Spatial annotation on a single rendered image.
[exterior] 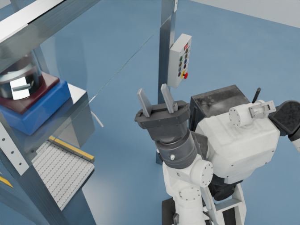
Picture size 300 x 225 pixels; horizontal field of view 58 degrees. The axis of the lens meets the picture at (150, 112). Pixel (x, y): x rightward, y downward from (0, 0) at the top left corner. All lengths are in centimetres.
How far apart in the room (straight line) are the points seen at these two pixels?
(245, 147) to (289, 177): 161
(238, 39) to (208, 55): 56
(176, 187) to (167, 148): 17
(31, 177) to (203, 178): 48
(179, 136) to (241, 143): 39
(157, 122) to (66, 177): 80
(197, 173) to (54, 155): 87
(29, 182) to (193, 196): 46
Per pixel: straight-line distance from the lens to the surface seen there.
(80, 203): 172
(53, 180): 132
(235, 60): 347
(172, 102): 58
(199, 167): 68
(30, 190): 88
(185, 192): 78
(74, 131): 104
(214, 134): 95
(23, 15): 69
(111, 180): 230
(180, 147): 62
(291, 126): 110
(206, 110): 102
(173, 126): 59
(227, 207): 133
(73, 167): 133
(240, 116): 88
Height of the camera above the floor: 202
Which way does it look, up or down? 48 degrees down
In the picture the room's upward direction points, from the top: straight up
